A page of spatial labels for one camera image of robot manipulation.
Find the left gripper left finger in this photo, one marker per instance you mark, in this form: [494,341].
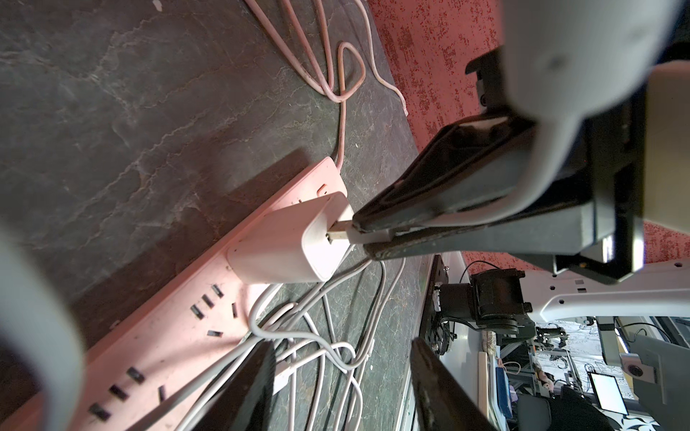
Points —
[244,402]

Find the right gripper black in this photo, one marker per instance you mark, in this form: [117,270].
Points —
[590,221]

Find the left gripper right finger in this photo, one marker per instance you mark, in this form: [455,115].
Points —
[441,403]

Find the pink power strip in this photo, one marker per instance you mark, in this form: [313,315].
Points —
[135,374]

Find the white charger adapter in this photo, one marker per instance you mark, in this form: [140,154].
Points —
[290,245]

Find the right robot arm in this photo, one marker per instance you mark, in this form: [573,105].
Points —
[510,300]

